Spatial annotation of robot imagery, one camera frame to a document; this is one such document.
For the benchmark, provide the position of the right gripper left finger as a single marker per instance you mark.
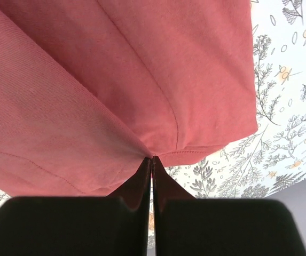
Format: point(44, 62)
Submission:
point(113, 225)

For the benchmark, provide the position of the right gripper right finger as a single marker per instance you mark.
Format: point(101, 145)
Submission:
point(185, 225)

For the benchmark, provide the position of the salmon pink t shirt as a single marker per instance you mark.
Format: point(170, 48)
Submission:
point(88, 89)

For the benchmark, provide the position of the floral table mat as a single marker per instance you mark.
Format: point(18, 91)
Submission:
point(274, 157)

